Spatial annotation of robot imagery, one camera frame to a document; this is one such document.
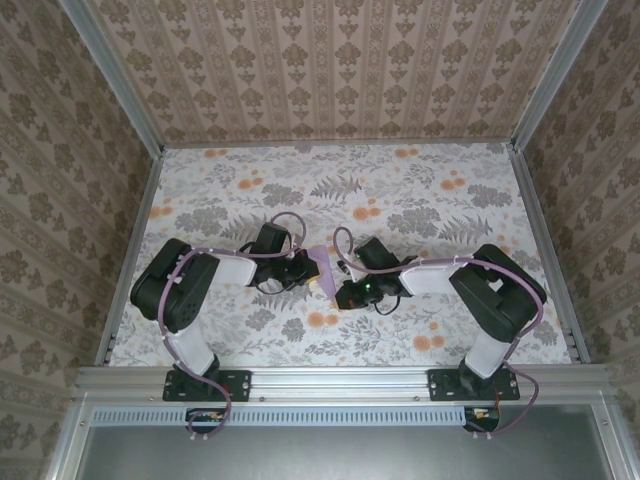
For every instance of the purple paper sheet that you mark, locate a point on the purple paper sheet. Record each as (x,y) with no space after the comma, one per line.
(326,272)

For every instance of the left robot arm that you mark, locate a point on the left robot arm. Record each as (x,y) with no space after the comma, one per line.
(170,295)

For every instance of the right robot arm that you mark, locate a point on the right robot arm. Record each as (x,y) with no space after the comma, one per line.
(500,300)

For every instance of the floral table mat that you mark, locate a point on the floral table mat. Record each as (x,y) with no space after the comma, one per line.
(320,170)

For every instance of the grey metal panel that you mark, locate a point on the grey metal panel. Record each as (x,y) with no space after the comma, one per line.
(325,455)

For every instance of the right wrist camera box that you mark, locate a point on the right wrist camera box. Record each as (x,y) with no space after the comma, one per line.
(352,267)

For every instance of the aluminium mounting rail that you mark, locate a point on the aluminium mounting rail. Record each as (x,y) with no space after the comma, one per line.
(340,382)

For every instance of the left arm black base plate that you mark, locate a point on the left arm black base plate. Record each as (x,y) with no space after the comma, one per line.
(240,385)

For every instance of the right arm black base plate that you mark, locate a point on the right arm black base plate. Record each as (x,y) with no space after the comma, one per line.
(442,385)

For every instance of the aluminium side rail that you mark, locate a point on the aluminium side rail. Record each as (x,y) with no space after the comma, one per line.
(536,210)
(141,210)

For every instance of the aluminium frame post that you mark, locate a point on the aluminium frame post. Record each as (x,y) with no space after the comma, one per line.
(555,75)
(122,85)

